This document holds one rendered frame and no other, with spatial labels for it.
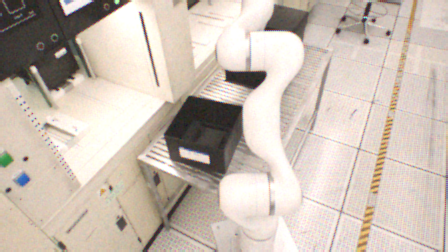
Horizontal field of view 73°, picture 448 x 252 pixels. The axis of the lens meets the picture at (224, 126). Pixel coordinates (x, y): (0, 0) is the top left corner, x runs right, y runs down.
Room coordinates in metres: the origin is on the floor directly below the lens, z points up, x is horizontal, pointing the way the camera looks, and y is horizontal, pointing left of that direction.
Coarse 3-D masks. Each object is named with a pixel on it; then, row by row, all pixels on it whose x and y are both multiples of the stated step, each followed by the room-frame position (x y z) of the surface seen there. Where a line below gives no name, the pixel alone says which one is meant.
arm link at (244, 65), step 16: (256, 0) 0.78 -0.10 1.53; (272, 0) 0.81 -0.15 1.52; (240, 16) 0.74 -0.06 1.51; (256, 16) 0.75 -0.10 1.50; (224, 32) 0.70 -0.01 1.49; (240, 32) 0.70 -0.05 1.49; (224, 48) 0.66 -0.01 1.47; (240, 48) 0.66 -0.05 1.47; (224, 64) 0.65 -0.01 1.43; (240, 64) 0.64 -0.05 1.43
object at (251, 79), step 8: (232, 72) 1.18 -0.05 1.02; (240, 72) 1.16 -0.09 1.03; (248, 72) 1.14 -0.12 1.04; (256, 72) 1.12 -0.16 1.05; (264, 72) 1.12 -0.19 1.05; (224, 80) 1.20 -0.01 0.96; (232, 80) 1.18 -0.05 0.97; (240, 80) 1.16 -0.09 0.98; (248, 80) 1.14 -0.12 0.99; (256, 80) 1.12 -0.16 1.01; (264, 80) 1.11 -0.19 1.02
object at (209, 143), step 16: (192, 96) 1.12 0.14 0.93; (192, 112) 1.13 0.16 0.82; (208, 112) 1.10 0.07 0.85; (224, 112) 1.06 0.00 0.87; (240, 112) 0.99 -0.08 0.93; (176, 128) 0.98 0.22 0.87; (192, 128) 1.07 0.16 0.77; (208, 128) 1.06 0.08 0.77; (224, 128) 1.03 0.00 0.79; (240, 128) 0.99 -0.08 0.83; (176, 144) 0.86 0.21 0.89; (192, 144) 0.83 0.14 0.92; (208, 144) 0.95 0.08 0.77; (224, 144) 0.95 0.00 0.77; (176, 160) 0.87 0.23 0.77; (192, 160) 0.83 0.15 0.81; (208, 160) 0.80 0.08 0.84; (224, 160) 0.78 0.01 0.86
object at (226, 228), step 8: (280, 216) 0.57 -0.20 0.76; (216, 224) 0.55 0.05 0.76; (224, 224) 0.55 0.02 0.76; (232, 224) 0.55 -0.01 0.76; (280, 224) 0.54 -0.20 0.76; (216, 232) 0.52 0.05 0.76; (224, 232) 0.52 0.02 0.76; (232, 232) 0.51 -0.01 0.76; (280, 232) 0.50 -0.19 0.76; (288, 232) 0.50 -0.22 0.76; (216, 240) 0.49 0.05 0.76; (224, 240) 0.49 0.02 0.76; (288, 240) 0.47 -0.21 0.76; (216, 248) 0.52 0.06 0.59; (224, 248) 0.46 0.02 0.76; (288, 248) 0.44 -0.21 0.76; (296, 248) 0.44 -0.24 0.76
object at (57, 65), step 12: (60, 48) 1.35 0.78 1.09; (36, 60) 1.23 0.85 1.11; (48, 60) 1.28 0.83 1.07; (60, 60) 1.32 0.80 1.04; (72, 60) 1.38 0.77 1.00; (24, 72) 1.27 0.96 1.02; (48, 72) 1.25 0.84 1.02; (60, 72) 1.30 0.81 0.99; (72, 72) 1.35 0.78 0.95; (48, 84) 1.23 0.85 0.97
